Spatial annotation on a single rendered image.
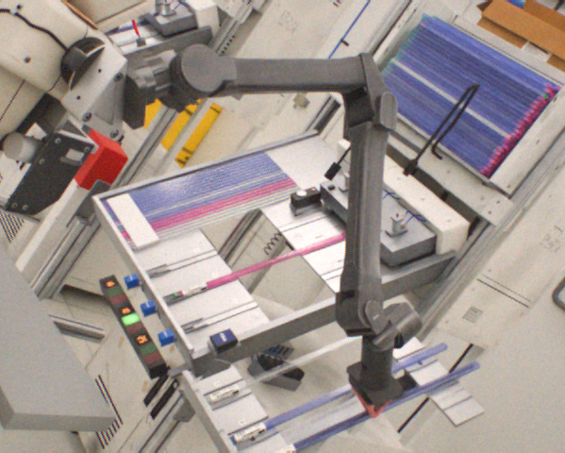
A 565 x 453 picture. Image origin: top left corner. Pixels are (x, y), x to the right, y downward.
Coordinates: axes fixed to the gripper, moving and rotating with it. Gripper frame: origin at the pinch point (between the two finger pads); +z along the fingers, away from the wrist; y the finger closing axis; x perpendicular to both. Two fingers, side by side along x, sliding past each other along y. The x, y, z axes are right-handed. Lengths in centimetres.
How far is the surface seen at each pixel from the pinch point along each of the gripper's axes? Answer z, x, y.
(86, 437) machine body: 75, 42, 83
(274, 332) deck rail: 7.8, 2.9, 34.4
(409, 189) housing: -1, -48, 55
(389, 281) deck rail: 6.1, -27.9, 34.3
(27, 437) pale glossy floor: 73, 57, 90
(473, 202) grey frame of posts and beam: -5, -54, 38
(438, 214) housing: -1, -48, 43
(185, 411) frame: 15.3, 27.3, 30.0
